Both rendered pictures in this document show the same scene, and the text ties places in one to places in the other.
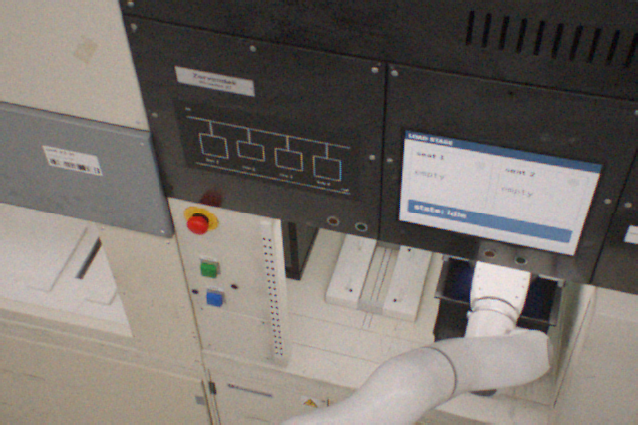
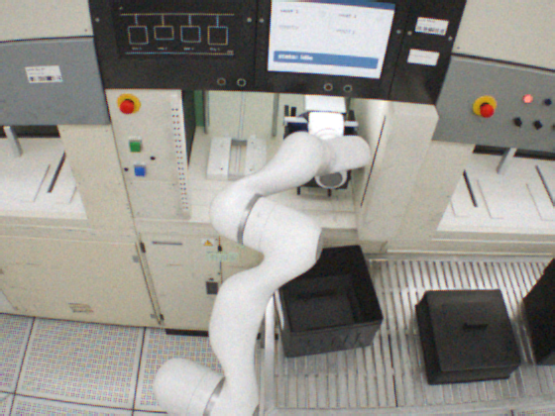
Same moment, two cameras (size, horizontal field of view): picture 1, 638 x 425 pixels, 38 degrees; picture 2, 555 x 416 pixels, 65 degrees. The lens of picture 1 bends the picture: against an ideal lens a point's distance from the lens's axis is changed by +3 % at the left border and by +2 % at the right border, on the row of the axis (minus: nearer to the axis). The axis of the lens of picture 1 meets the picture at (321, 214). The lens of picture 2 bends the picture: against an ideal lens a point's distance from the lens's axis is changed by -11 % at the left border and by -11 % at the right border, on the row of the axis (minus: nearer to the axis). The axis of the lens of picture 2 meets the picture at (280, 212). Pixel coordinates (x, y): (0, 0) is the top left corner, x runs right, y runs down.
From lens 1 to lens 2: 0.56 m
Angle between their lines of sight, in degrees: 14
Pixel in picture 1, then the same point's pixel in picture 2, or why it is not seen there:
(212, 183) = (136, 68)
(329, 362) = not seen: hidden behind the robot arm
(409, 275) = (256, 156)
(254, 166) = (166, 46)
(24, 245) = (16, 180)
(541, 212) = (360, 46)
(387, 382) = (294, 143)
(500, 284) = (328, 123)
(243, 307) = (159, 174)
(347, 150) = (232, 17)
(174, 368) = (117, 238)
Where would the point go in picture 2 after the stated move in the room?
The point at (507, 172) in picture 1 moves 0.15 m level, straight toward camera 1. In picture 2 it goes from (339, 17) to (348, 49)
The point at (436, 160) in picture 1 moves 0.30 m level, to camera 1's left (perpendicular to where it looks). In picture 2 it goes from (292, 14) to (161, 28)
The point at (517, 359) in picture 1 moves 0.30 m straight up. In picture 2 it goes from (357, 148) to (381, 43)
